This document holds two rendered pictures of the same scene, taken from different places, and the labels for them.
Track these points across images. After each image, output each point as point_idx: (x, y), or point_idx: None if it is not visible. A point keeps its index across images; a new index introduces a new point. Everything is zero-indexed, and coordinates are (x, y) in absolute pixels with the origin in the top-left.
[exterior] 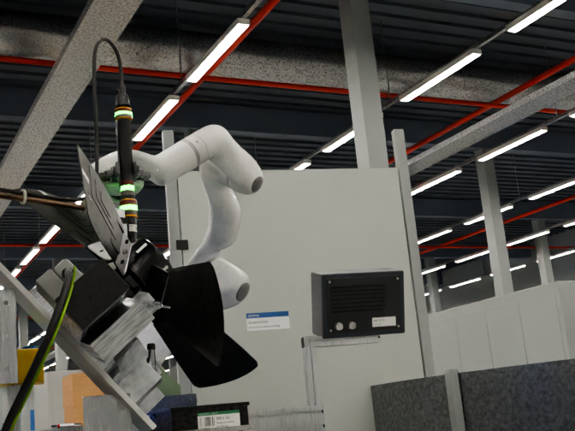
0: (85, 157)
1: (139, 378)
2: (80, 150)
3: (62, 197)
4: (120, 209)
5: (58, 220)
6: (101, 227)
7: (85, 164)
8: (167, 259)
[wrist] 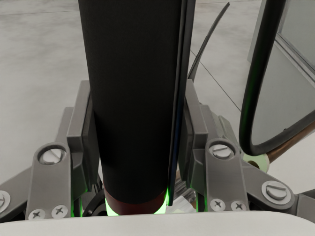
0: (213, 24)
1: None
2: (221, 11)
3: (291, 126)
4: (167, 206)
5: (314, 194)
6: None
7: (208, 32)
8: (90, 202)
